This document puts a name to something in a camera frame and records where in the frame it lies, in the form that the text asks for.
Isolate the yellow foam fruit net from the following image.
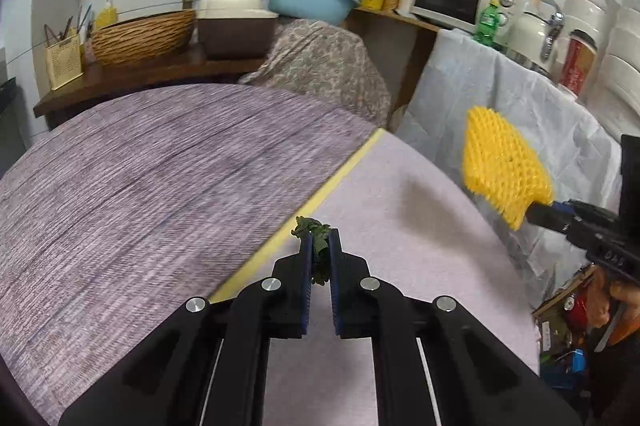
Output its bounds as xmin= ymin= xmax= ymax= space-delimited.
xmin=461 ymin=106 xmax=556 ymax=232

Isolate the yellow soap pump bottle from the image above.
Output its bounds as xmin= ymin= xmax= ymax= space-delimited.
xmin=95 ymin=0 xmax=120 ymax=31

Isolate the dark cabinet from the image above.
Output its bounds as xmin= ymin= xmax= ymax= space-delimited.
xmin=0 ymin=78 xmax=26 ymax=167

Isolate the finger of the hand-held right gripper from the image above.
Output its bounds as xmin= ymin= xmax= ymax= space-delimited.
xmin=526 ymin=200 xmax=583 ymax=234

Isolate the blue plastic basin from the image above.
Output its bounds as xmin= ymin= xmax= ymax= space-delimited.
xmin=269 ymin=0 xmax=358 ymax=26

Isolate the cream kettle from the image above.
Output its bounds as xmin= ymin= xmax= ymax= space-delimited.
xmin=507 ymin=0 xmax=566 ymax=74

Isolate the bundle of chopsticks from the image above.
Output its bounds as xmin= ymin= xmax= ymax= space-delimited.
xmin=44 ymin=3 xmax=93 ymax=44

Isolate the green leaf scrap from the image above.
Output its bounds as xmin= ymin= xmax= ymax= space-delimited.
xmin=291 ymin=216 xmax=332 ymax=286

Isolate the floral patterned cloth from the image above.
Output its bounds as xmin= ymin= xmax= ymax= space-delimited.
xmin=237 ymin=18 xmax=393 ymax=129

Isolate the brown cardboard box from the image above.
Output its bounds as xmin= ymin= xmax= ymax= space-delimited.
xmin=531 ymin=265 xmax=598 ymax=357

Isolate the green soda bottle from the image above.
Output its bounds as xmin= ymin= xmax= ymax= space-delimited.
xmin=474 ymin=0 xmax=503 ymax=47

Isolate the wooden side cabinet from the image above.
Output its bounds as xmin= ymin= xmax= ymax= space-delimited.
xmin=345 ymin=6 xmax=443 ymax=127

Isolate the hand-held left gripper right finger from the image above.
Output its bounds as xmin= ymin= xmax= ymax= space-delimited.
xmin=327 ymin=228 xmax=583 ymax=426

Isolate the blue package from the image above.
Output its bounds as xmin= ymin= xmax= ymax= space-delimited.
xmin=542 ymin=348 xmax=588 ymax=389

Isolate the purple striped tablecloth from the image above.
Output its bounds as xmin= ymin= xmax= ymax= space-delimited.
xmin=0 ymin=83 xmax=381 ymax=426

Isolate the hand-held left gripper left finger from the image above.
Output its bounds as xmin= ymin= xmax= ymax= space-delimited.
xmin=59 ymin=233 xmax=315 ymax=426

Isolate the beige chopstick holder box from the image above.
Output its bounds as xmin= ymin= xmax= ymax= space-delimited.
xmin=46 ymin=35 xmax=85 ymax=91

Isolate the wicker basket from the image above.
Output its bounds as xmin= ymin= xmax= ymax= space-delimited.
xmin=90 ymin=9 xmax=197 ymax=67

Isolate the person's right hand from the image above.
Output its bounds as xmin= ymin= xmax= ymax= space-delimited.
xmin=589 ymin=273 xmax=640 ymax=347

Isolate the brown pot cream lid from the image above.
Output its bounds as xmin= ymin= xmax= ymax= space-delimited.
xmin=196 ymin=0 xmax=279 ymax=59

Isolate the stack of white containers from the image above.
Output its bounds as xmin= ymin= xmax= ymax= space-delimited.
xmin=562 ymin=0 xmax=640 ymax=142

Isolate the white plastic sheet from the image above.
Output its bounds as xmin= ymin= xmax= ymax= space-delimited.
xmin=395 ymin=28 xmax=626 ymax=307

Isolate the red label container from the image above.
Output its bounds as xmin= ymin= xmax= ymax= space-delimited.
xmin=557 ymin=30 xmax=598 ymax=97

